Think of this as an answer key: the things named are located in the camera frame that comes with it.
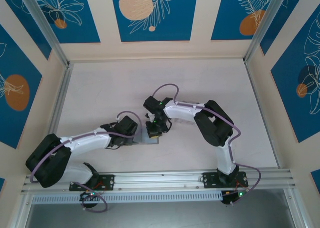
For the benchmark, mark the silver grey card holder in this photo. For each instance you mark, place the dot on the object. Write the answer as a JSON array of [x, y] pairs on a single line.
[[146, 140]]

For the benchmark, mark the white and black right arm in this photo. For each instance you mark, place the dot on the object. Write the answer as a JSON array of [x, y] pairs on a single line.
[[212, 128]]

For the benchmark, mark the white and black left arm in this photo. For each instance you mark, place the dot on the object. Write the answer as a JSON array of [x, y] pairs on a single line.
[[47, 158]]

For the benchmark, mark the circuit board with LED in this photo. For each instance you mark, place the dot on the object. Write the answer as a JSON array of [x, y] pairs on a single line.
[[87, 196], [230, 198]]

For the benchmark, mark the blue panel with peach circle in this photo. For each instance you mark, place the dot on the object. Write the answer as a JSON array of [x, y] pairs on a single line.
[[162, 26]]

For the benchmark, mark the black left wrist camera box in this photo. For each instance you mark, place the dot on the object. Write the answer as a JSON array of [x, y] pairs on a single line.
[[127, 124]]

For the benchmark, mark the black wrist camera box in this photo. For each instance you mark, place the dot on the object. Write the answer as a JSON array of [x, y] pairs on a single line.
[[151, 104], [127, 124]]

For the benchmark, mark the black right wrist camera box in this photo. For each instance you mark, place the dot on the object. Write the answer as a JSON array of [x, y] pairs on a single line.
[[151, 104]]

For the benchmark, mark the long aluminium frame rail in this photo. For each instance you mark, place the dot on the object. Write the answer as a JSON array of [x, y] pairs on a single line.
[[160, 180]]

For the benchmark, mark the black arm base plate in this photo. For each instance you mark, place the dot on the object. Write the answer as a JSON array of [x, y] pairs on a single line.
[[108, 181], [208, 179]]

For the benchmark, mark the aluminium side rail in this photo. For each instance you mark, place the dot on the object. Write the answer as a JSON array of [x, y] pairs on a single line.
[[62, 95]]

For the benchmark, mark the blue floral wall panel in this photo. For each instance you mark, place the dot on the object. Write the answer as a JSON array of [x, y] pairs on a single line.
[[82, 26], [15, 63], [295, 100], [225, 26], [27, 21], [292, 21]]

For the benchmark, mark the aluminium frame post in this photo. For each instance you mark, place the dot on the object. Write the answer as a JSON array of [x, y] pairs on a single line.
[[45, 26], [269, 26]]

